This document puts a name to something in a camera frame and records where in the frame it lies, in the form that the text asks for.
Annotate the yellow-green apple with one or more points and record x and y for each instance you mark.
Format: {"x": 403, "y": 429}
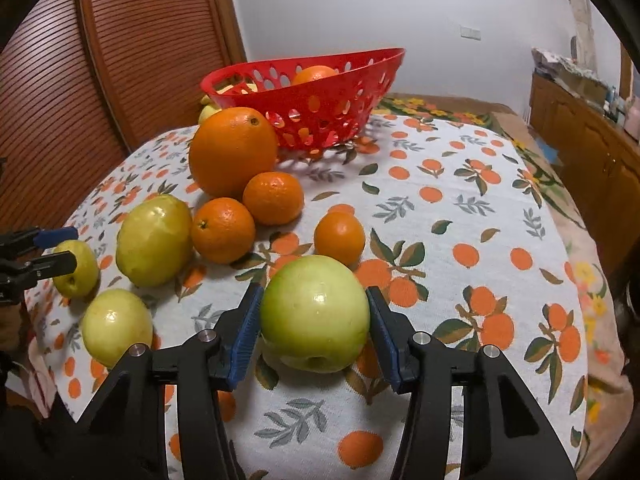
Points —
{"x": 116, "y": 327}

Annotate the white wall socket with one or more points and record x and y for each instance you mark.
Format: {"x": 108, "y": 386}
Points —
{"x": 470, "y": 32}

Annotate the pink cloth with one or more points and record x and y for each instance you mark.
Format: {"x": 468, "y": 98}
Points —
{"x": 42, "y": 385}

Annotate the small green apple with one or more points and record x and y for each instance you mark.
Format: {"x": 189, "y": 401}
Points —
{"x": 82, "y": 277}

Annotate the small mandarin orange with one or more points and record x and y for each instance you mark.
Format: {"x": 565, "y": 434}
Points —
{"x": 274, "y": 199}
{"x": 340, "y": 238}
{"x": 223, "y": 231}

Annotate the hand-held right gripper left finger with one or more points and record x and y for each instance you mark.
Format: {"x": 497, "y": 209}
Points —
{"x": 245, "y": 341}

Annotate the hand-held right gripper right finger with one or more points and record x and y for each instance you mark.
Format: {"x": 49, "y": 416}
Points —
{"x": 386, "y": 342}

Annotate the large yellow pear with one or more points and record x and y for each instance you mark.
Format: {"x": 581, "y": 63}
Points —
{"x": 154, "y": 241}

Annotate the large orange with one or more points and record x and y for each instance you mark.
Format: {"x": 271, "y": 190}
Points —
{"x": 230, "y": 155}

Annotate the floral blanket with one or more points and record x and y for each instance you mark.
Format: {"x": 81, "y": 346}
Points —
{"x": 595, "y": 285}

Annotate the orange-print white tablecloth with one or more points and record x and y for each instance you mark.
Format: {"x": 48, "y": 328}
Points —
{"x": 450, "y": 240}

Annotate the row of small bottles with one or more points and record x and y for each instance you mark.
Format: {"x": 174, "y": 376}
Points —
{"x": 622, "y": 110}

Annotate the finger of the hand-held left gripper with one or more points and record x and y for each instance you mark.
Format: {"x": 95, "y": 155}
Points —
{"x": 52, "y": 265}
{"x": 55, "y": 235}

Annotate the cluttered cardboard box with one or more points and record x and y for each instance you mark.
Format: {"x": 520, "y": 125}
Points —
{"x": 565, "y": 70}

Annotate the brown slatted wardrobe door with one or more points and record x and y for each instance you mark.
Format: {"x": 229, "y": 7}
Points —
{"x": 100, "y": 85}

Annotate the red perforated plastic basket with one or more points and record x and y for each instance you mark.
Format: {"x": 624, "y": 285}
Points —
{"x": 325, "y": 110}

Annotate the wooden cabinet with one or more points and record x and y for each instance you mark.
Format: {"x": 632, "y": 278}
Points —
{"x": 590, "y": 160}

